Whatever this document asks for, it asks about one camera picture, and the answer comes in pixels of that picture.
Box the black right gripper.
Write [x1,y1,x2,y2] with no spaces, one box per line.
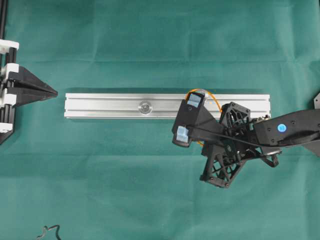
[199,102,280,188]

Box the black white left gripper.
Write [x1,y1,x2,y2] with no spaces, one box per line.
[0,39,58,144]

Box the yellow rubber band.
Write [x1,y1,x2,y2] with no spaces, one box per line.
[184,88,222,113]

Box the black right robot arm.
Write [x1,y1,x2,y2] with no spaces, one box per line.
[199,102,320,188]

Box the silver pulley shaft middle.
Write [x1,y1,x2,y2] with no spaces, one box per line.
[138,100,153,115]

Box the green table cloth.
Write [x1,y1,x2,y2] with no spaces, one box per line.
[0,0,320,240]

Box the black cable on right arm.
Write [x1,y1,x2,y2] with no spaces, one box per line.
[186,124,283,157]

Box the aluminium extrusion rail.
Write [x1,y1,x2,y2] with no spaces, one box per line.
[64,93,271,119]

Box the black cable on cloth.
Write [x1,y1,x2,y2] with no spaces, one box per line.
[36,224,63,240]

